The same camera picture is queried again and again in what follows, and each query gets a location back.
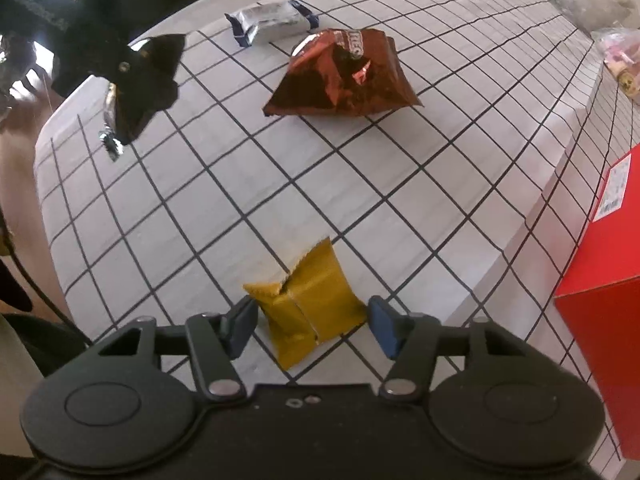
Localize white blue wafer packet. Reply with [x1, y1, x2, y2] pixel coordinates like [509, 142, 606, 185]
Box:
[224, 0, 320, 48]

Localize clear plastic bag pink contents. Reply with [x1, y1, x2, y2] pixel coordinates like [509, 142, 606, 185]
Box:
[591, 27, 640, 102]

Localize brown foil snack bag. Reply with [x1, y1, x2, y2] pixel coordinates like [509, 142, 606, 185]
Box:
[262, 28, 421, 117]

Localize red cardboard box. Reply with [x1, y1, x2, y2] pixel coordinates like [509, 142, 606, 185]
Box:
[554, 148, 640, 460]

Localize white black grid tablecloth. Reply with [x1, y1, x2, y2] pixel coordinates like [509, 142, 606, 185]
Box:
[35, 0, 639, 382]

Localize gold foil snack packet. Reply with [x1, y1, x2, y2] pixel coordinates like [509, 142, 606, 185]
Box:
[243, 237, 367, 370]

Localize silver candy wrapper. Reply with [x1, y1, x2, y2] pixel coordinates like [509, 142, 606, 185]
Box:
[99, 82, 124, 162]

